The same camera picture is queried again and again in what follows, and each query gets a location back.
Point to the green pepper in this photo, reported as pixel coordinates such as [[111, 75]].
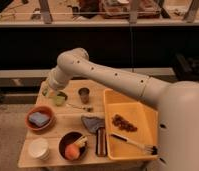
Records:
[[45, 91]]

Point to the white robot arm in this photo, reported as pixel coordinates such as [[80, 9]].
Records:
[[177, 105]]

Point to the orange bowl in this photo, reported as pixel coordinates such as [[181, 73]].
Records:
[[44, 110]]

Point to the dark metal cup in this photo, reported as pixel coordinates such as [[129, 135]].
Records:
[[84, 94]]

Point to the small metal spoon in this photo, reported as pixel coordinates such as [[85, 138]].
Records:
[[85, 108]]

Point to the grey blue cloth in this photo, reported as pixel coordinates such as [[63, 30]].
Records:
[[92, 124]]

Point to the yellow plastic tray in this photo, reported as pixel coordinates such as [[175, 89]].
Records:
[[138, 114]]

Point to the brown dried food pile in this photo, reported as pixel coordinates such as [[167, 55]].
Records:
[[122, 124]]

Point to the light green cup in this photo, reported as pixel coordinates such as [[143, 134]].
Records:
[[60, 98]]

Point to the yellow banana toy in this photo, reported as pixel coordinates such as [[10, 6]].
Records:
[[81, 142]]

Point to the dark brown rectangular block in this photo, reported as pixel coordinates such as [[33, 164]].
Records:
[[101, 148]]

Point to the blue sponge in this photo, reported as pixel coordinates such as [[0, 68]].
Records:
[[38, 119]]

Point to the orange peach fruit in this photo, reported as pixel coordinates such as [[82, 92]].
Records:
[[72, 152]]

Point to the black bristle brush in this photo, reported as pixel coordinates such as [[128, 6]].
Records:
[[149, 149]]

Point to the white cup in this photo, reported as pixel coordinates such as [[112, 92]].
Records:
[[39, 149]]

